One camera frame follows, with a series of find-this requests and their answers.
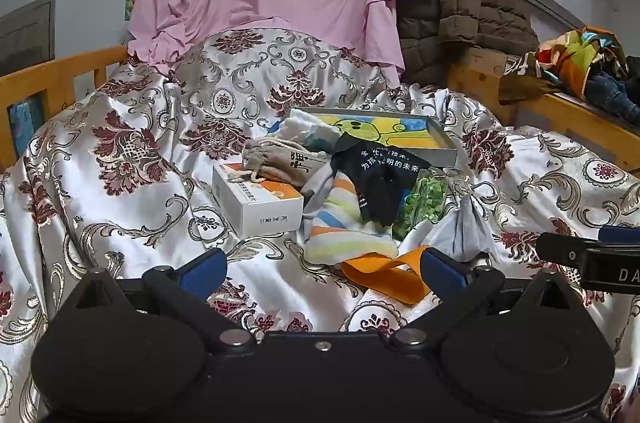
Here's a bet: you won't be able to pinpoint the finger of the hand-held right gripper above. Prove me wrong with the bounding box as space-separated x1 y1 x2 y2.
536 232 602 266
599 225 640 246

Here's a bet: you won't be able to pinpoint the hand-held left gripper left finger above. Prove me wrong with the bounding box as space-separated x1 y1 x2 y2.
65 248 256 351

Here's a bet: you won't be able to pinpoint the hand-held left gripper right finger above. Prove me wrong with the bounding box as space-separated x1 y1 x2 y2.
391 248 583 351

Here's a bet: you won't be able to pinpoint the grey cloth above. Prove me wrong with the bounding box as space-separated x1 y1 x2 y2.
429 194 494 265

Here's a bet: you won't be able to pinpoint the orange strap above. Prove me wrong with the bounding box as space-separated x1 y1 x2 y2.
339 245 432 307

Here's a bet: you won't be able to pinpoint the pastel striped sock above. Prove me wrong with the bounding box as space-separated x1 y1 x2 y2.
301 165 399 265

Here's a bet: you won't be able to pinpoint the black printed cloth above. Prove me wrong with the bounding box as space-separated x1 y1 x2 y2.
331 132 433 227

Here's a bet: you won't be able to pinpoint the beige drawstring pouch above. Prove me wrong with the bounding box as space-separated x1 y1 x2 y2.
242 137 335 184

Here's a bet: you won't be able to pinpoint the yellow picture tray box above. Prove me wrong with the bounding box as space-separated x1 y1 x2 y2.
295 106 459 168

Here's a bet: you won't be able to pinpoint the white sock with blue bands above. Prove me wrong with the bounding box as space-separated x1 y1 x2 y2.
274 109 343 150

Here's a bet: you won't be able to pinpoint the bag of green pieces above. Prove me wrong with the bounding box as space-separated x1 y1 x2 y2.
391 168 449 243

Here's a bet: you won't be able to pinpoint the white and orange box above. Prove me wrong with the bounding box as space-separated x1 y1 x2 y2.
212 162 305 239

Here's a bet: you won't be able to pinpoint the floral satin blanket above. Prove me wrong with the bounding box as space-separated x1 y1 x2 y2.
0 29 640 423

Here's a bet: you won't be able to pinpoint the blue jeans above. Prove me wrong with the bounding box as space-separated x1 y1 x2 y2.
585 57 640 126

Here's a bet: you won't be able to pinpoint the grey panel door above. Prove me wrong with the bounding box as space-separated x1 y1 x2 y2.
0 0 56 76

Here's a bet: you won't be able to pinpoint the blue packet behind rail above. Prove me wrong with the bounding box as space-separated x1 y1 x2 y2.
9 97 48 156

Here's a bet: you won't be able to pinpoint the curved wooden bed rail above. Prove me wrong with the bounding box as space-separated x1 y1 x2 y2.
0 45 131 171

